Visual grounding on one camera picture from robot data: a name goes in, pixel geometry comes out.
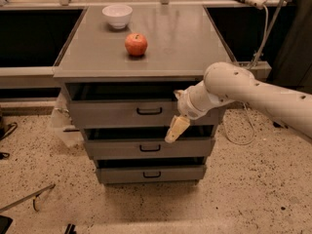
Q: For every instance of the grey bottom drawer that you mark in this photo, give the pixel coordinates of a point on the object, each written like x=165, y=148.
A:
x=150, y=170

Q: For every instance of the red apple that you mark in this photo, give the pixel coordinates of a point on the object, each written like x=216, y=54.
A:
x=136, y=44

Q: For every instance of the grey top drawer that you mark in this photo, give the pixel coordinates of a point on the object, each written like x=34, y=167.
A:
x=124, y=104

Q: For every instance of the grey middle drawer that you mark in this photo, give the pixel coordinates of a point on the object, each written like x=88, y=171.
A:
x=148, y=142

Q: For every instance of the metal rod on floor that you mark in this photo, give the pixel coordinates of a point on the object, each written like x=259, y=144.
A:
x=27, y=197

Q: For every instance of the grey drawer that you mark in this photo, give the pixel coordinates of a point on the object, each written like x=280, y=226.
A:
x=150, y=170
x=148, y=142
x=124, y=104

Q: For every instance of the clear plastic bag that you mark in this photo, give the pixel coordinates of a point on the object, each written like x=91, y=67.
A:
x=62, y=126

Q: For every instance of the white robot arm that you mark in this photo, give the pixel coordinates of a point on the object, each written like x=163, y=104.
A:
x=224, y=83

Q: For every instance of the grey drawer cabinet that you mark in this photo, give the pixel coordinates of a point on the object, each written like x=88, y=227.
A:
x=181, y=39

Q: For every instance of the white ceramic bowl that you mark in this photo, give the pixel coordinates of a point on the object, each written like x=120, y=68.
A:
x=118, y=16

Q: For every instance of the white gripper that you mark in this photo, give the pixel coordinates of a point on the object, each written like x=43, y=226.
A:
x=184, y=103

